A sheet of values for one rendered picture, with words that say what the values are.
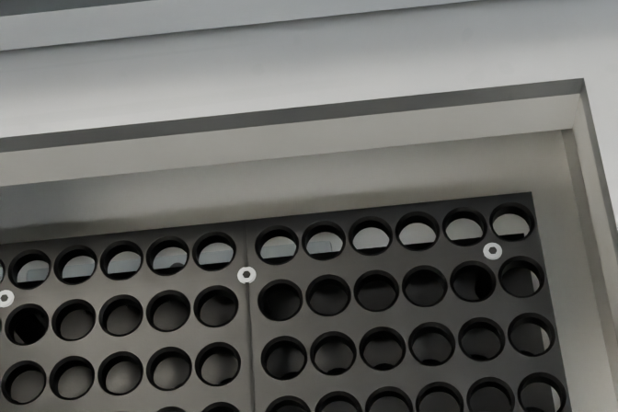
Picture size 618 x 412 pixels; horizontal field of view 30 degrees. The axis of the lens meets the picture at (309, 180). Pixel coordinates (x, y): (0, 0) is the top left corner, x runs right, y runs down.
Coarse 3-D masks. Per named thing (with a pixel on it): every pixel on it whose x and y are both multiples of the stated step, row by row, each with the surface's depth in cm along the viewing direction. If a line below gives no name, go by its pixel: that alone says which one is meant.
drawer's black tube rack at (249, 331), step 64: (320, 256) 38; (448, 256) 34; (512, 256) 34; (0, 320) 34; (64, 320) 37; (128, 320) 37; (192, 320) 34; (256, 320) 34; (320, 320) 34; (384, 320) 33; (448, 320) 33; (512, 320) 33; (0, 384) 33; (64, 384) 36; (128, 384) 36; (192, 384) 33; (256, 384) 33; (320, 384) 33; (384, 384) 33; (448, 384) 32; (512, 384) 32
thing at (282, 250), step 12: (216, 252) 41; (228, 252) 41; (264, 252) 41; (276, 252) 41; (288, 252) 40; (312, 252) 40; (324, 252) 40; (84, 264) 41; (120, 264) 41; (132, 264) 41; (156, 264) 41; (168, 264) 41; (180, 264) 40; (36, 276) 41; (72, 276) 41
